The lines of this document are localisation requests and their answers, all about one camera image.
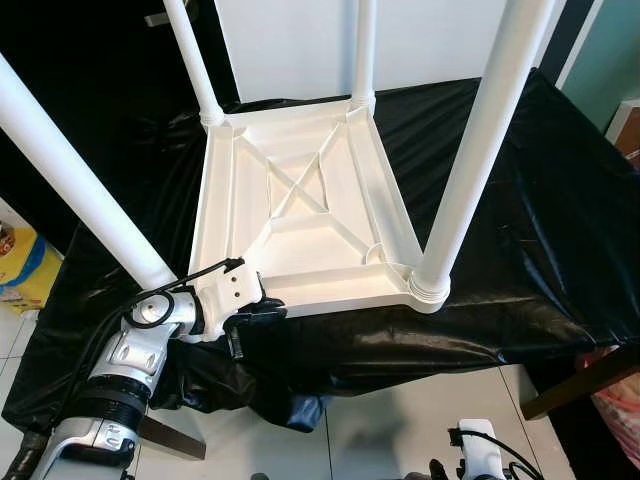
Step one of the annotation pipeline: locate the white plastic table leg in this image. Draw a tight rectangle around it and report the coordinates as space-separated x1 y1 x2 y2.
410 0 557 302
162 0 227 130
350 0 380 114
0 55 180 292

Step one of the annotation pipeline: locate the pink patterned bag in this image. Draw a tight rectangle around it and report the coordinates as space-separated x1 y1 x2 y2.
590 345 640 472

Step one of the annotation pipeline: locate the yellow cardboard box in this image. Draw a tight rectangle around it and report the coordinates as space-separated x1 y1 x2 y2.
0 225 64 317

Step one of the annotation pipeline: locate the black shiny table cloth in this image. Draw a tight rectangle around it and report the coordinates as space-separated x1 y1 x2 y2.
0 68 640 434

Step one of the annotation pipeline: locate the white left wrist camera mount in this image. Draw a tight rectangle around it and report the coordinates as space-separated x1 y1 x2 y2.
190 261 267 344

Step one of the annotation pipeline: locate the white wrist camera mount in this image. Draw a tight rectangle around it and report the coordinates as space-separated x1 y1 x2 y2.
190 261 267 344
455 419 502 480

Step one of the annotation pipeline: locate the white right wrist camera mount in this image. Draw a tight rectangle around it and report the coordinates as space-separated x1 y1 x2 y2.
455 419 502 480

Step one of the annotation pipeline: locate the dark grey door frame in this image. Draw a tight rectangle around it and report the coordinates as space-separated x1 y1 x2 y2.
535 0 602 87

